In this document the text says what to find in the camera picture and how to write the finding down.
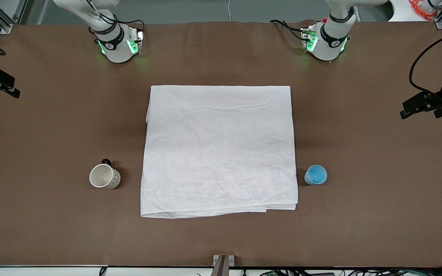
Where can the blue plastic cup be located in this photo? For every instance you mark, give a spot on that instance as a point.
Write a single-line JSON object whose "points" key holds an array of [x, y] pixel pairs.
{"points": [[315, 175]]}

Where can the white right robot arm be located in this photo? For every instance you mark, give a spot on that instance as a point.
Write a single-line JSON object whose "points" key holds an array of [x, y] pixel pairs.
{"points": [[118, 50]]}

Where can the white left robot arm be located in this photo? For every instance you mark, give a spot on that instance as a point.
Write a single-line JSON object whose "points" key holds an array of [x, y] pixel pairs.
{"points": [[326, 48]]}

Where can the white folded cloth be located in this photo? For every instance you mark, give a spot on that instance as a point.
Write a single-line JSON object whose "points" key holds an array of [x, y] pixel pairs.
{"points": [[221, 153]]}

